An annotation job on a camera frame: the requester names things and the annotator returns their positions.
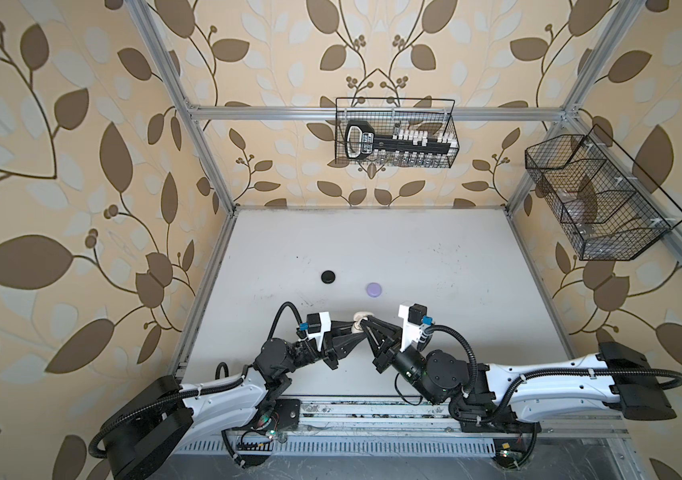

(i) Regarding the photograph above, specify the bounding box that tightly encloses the purple round earbud case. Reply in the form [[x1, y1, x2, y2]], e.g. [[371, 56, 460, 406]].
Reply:
[[365, 282, 383, 298]]

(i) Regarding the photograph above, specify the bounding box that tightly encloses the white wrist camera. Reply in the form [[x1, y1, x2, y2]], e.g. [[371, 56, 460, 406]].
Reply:
[[297, 312, 332, 350], [398, 304, 433, 352]]

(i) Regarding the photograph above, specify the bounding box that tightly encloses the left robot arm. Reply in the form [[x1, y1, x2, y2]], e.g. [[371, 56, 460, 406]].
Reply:
[[88, 312, 369, 479]]

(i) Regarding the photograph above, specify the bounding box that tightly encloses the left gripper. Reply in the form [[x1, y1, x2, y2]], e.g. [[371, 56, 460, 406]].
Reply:
[[281, 323, 364, 379]]

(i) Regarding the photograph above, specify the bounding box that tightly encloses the right wall wire basket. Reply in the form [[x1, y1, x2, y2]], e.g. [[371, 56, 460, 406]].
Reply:
[[525, 124, 682, 261]]

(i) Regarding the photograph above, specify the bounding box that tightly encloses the black round earbud case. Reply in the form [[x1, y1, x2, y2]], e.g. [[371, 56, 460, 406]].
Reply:
[[321, 270, 336, 284]]

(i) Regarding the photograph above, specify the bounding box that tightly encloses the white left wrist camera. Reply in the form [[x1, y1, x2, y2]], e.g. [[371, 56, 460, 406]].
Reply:
[[297, 312, 332, 350]]

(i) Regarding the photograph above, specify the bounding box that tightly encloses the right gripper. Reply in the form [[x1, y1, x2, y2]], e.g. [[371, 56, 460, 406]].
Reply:
[[364, 317, 441, 408]]

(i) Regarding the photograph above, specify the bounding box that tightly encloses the wall wire basket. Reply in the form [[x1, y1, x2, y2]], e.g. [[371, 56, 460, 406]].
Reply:
[[525, 124, 682, 261], [334, 96, 460, 169]]

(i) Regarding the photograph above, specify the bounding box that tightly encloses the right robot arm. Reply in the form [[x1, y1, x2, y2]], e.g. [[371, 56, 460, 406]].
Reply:
[[352, 315, 682, 431]]

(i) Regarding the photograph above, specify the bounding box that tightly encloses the back wall wire basket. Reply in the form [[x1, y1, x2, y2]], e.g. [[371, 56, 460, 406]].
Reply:
[[334, 96, 460, 169]]

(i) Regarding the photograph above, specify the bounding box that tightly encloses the black tool in basket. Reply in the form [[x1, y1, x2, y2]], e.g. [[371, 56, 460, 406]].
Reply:
[[340, 120, 460, 166]]

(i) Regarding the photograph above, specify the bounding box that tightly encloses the beige earbud case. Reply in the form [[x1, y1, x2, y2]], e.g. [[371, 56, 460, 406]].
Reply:
[[352, 312, 372, 333]]

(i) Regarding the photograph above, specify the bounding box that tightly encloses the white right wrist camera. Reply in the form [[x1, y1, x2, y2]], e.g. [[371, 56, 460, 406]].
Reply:
[[398, 304, 433, 352]]

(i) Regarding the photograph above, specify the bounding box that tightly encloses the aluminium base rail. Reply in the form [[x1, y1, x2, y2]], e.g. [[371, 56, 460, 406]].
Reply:
[[136, 394, 630, 439]]

